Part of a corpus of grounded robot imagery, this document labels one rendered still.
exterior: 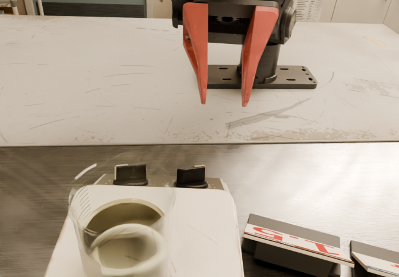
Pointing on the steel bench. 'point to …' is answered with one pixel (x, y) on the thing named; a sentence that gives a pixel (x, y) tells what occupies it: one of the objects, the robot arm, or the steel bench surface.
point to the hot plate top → (177, 238)
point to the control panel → (214, 183)
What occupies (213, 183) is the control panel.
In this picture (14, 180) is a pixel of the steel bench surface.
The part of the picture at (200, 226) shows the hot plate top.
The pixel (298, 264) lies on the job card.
